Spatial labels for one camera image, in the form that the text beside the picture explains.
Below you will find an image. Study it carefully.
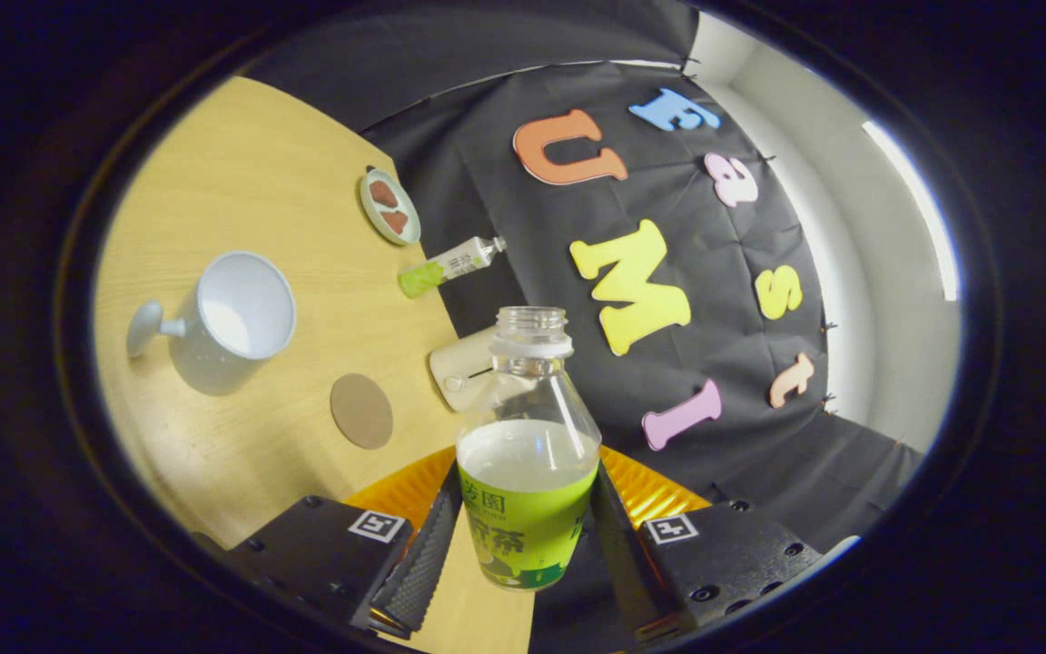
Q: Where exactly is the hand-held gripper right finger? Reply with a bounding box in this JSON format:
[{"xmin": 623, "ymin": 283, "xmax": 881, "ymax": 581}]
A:
[{"xmin": 588, "ymin": 445, "xmax": 828, "ymax": 641}]

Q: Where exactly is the white cup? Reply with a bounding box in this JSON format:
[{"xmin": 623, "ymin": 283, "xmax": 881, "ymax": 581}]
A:
[{"xmin": 126, "ymin": 251, "xmax": 298, "ymax": 393}]

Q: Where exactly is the small bottle with green liquid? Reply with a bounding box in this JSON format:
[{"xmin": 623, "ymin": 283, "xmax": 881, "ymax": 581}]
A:
[{"xmin": 398, "ymin": 236, "xmax": 508, "ymax": 300}]

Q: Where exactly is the round grey plate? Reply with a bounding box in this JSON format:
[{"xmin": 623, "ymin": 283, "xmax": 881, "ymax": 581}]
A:
[{"xmin": 359, "ymin": 166, "xmax": 422, "ymax": 246}]

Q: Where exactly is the wooden table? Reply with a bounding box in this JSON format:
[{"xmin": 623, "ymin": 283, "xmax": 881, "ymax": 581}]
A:
[{"xmin": 92, "ymin": 75, "xmax": 533, "ymax": 654}]

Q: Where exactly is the clear juice bottle green label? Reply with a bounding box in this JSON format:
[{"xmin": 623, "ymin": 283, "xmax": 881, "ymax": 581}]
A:
[{"xmin": 456, "ymin": 306, "xmax": 603, "ymax": 592}]

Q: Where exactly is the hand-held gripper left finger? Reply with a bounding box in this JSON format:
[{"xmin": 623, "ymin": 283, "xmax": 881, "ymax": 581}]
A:
[{"xmin": 223, "ymin": 445, "xmax": 462, "ymax": 637}]

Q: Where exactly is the round brown coaster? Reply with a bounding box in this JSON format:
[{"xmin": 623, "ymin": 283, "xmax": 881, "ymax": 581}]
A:
[{"xmin": 331, "ymin": 373, "xmax": 395, "ymax": 451}]

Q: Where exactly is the white toaster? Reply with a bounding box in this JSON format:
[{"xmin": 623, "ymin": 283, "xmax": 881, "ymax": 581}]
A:
[{"xmin": 429, "ymin": 325, "xmax": 498, "ymax": 412}]

